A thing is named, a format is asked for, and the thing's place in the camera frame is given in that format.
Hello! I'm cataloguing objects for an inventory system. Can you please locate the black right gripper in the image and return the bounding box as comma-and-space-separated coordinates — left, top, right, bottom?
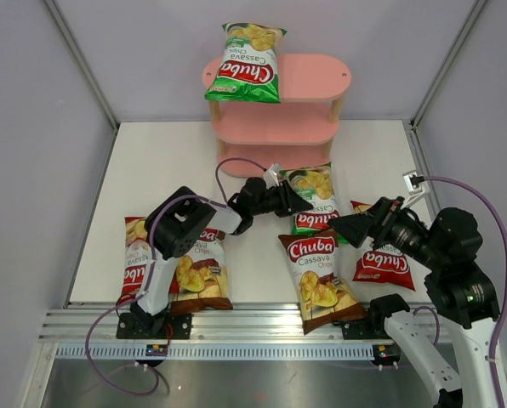
328, 195, 446, 269

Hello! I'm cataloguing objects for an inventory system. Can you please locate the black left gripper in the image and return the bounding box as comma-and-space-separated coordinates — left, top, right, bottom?
251, 180, 312, 218

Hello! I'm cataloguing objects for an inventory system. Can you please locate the green Chuba chips bag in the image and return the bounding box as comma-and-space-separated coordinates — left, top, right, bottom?
204, 22, 287, 104
280, 162, 341, 235

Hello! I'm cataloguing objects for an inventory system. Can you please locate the brown Chuba barbeque chips bag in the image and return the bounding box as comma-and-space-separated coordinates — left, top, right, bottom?
278, 229, 367, 335

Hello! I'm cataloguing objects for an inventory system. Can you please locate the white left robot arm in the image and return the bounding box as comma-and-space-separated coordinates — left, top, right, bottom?
117, 177, 313, 339

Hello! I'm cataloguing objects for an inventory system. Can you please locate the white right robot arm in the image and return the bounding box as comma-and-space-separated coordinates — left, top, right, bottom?
328, 197, 507, 407

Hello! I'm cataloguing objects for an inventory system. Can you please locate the red chuba chips bag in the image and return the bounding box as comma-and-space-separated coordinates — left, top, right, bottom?
349, 200, 417, 292
117, 216, 177, 314

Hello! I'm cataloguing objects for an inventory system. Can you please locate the pink three-tier wooden shelf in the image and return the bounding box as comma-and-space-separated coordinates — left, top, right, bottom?
208, 54, 351, 178

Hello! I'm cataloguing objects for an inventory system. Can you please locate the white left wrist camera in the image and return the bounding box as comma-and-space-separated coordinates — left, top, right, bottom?
262, 162, 282, 188

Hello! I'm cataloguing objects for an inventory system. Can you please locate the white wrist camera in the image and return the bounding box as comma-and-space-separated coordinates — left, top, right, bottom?
402, 170, 430, 208
262, 162, 282, 188

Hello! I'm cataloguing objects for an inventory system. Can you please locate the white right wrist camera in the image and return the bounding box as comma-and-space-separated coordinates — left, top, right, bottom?
402, 170, 430, 208

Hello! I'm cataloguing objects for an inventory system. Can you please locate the right aluminium frame post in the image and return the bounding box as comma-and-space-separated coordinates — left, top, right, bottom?
409, 0, 493, 128

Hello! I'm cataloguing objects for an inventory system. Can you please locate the aluminium frame post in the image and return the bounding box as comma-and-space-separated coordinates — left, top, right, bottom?
43, 0, 121, 128
409, 0, 493, 128

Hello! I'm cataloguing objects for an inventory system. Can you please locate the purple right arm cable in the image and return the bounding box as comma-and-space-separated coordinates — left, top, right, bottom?
414, 175, 507, 366

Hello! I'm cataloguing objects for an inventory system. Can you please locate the aluminium mounting rail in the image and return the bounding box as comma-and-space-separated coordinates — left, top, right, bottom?
37, 303, 347, 346

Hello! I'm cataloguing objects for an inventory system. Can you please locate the white slotted cable duct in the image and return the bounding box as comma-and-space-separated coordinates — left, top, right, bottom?
56, 343, 397, 361

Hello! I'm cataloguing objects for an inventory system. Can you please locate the left aluminium frame post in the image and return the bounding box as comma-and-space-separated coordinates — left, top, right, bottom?
43, 0, 121, 128

